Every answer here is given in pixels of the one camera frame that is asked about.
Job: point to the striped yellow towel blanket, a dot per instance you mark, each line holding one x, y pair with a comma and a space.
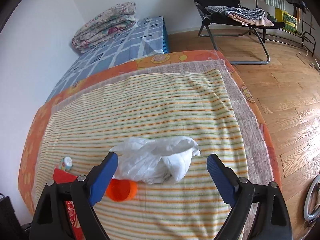
197, 99

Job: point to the folded floral quilt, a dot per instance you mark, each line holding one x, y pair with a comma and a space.
111, 22

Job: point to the white plastic bag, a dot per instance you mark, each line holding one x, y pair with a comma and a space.
155, 161

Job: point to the yellow green box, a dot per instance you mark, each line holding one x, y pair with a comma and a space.
289, 20

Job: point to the striped clothes on chair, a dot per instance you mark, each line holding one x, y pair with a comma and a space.
244, 16

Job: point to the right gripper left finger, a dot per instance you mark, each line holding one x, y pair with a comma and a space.
51, 219

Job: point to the orange plastic cap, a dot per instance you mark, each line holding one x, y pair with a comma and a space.
121, 190

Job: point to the metal clothes drying rack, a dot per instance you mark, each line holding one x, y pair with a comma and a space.
304, 26

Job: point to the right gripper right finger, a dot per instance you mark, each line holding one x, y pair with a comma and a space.
271, 219

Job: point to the white ring light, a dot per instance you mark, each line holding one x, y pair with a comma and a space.
311, 205

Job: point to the teal wavy pattern wrapper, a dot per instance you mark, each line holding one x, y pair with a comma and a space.
65, 164

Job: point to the blue checked bed sheet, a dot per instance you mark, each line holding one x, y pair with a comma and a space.
147, 38

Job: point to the black folding chair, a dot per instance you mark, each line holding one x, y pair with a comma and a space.
217, 18

